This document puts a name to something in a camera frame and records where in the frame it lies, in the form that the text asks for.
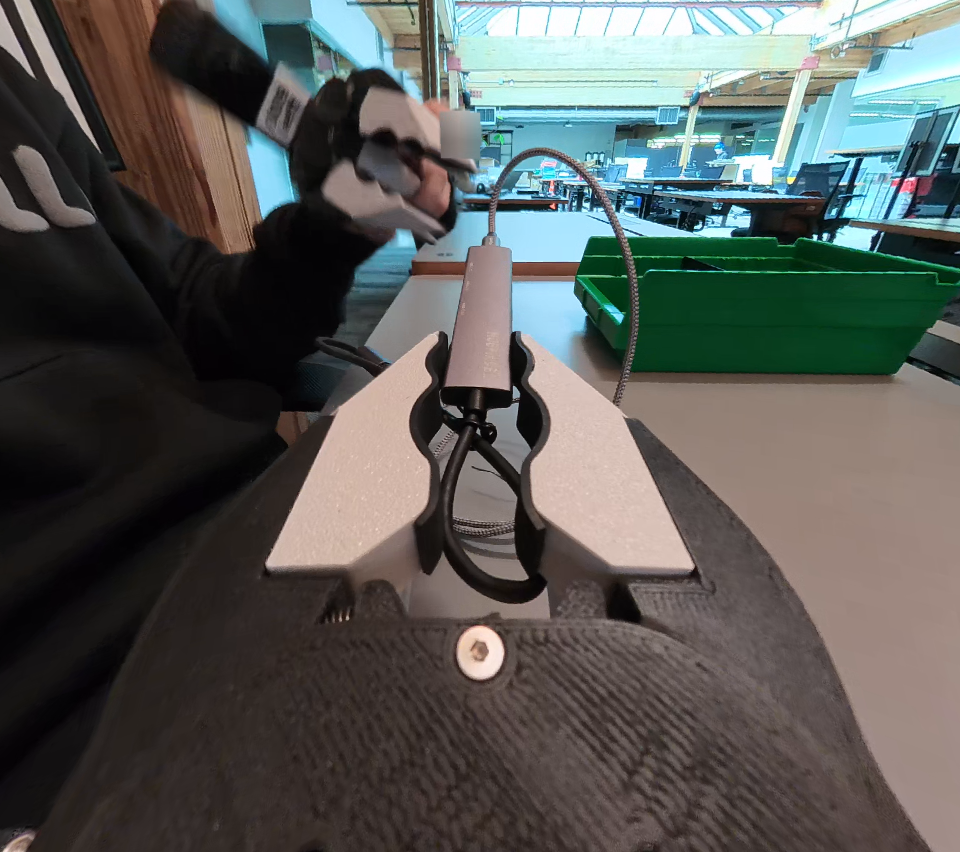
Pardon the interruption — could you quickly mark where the green plastic bin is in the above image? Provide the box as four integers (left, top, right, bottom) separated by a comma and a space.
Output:
573, 235, 960, 376

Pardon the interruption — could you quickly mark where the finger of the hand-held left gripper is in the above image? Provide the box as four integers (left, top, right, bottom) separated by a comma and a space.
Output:
357, 88, 480, 194
321, 160, 451, 247

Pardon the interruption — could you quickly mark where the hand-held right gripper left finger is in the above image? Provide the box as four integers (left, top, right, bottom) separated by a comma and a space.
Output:
264, 332, 451, 584

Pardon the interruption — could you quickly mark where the dark wooden table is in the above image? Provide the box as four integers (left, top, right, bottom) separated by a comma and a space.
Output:
652, 190, 826, 238

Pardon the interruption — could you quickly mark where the black office chair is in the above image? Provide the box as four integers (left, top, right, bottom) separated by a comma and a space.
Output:
780, 160, 864, 241

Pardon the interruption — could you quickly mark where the person's left hand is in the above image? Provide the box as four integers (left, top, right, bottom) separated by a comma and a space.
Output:
408, 156, 459, 224

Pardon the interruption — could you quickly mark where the grey desk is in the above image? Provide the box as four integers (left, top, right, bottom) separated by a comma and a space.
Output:
322, 274, 960, 852

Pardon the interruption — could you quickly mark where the grey USB hub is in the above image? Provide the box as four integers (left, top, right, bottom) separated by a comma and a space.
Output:
438, 244, 550, 605

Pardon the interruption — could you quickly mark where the wooden post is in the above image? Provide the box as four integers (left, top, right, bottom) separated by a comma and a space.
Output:
45, 0, 264, 253

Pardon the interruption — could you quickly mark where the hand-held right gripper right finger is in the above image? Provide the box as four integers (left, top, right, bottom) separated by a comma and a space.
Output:
512, 332, 697, 580

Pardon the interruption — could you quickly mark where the black framed marker sign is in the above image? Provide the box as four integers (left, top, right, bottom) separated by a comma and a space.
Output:
0, 0, 125, 174

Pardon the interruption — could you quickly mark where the grey braided cable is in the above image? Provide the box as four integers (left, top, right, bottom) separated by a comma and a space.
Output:
450, 148, 640, 539

